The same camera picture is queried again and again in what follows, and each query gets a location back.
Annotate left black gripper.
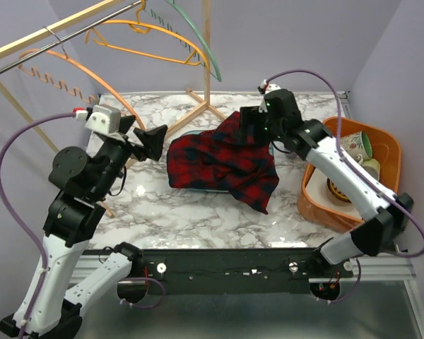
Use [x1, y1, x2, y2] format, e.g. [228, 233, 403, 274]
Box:
[93, 114, 170, 199]

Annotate floral ceramic mug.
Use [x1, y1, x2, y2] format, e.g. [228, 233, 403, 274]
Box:
[341, 131, 373, 161]

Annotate red plaid shirt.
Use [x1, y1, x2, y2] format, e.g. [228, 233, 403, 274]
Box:
[166, 111, 279, 215]

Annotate blue transparent plastic tray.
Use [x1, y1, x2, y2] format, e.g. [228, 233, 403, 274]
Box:
[181, 130, 275, 194]

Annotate orange plastic bin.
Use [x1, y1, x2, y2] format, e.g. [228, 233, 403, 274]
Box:
[297, 118, 401, 232]

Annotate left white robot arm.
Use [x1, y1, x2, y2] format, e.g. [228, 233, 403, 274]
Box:
[0, 116, 167, 338]

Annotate wooden clothes rack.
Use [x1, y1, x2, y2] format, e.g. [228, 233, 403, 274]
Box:
[0, 0, 233, 218]

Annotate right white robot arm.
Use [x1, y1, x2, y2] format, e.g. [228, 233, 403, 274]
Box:
[237, 89, 413, 277]

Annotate yellow rimmed white bowl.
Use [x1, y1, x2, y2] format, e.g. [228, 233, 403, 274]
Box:
[326, 178, 351, 203]

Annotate cream green mug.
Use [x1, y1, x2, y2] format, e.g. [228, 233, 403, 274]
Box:
[356, 155, 381, 181]

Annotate green wire hanger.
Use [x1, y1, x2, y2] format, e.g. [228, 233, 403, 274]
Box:
[141, 0, 223, 83]

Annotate wooden hanger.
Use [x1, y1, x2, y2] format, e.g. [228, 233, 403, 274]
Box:
[18, 49, 146, 130]

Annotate black mounting rail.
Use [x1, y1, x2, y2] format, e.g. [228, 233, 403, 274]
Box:
[102, 246, 354, 296]

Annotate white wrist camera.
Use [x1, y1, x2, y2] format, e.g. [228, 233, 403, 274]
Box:
[257, 80, 281, 95]
[73, 105, 124, 141]

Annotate purple plastic cup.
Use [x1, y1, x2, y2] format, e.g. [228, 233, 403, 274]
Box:
[285, 149, 296, 158]

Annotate yellow plastic hanger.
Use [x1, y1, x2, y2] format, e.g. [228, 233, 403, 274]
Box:
[84, 6, 210, 70]

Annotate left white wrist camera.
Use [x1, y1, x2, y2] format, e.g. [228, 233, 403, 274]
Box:
[73, 105, 124, 141]

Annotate white square plate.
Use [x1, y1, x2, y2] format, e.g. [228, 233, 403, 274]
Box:
[305, 169, 360, 219]

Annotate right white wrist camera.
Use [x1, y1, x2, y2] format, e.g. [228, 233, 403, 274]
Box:
[257, 80, 281, 95]

